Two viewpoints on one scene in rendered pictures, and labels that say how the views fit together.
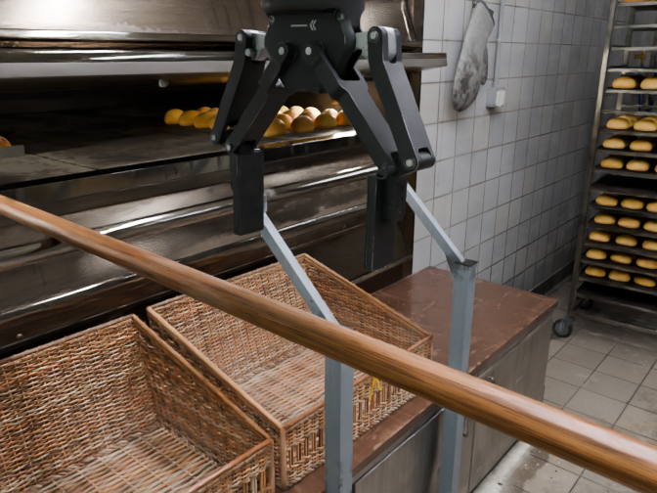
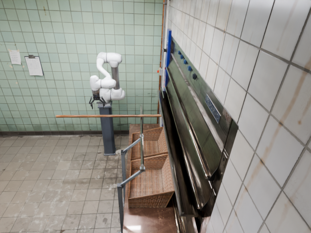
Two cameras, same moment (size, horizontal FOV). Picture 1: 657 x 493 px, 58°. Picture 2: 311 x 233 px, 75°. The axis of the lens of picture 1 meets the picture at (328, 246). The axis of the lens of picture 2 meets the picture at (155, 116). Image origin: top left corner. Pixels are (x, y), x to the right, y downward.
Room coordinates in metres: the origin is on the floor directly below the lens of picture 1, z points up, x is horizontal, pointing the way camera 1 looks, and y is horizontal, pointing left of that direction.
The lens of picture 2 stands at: (2.46, -1.05, 2.54)
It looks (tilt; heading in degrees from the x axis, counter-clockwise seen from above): 32 degrees down; 134
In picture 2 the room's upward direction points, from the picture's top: 3 degrees clockwise
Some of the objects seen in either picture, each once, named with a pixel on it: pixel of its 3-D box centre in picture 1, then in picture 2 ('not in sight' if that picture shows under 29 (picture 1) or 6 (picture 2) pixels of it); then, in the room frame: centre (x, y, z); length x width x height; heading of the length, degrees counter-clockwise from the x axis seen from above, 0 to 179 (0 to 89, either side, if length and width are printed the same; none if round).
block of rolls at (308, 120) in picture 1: (261, 116); not in sight; (2.24, 0.25, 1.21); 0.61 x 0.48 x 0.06; 49
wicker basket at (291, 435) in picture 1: (295, 348); (150, 178); (1.34, 0.08, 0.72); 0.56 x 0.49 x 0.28; 138
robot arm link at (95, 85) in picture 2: not in sight; (95, 82); (0.47, 0.02, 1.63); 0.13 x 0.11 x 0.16; 49
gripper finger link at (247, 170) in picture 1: (248, 193); not in sight; (0.49, 0.07, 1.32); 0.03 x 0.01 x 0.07; 142
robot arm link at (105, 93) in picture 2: not in sight; (104, 94); (-0.05, 0.42, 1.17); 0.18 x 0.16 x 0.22; 49
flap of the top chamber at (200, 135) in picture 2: not in sight; (184, 92); (1.51, 0.29, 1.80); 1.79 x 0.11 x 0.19; 139
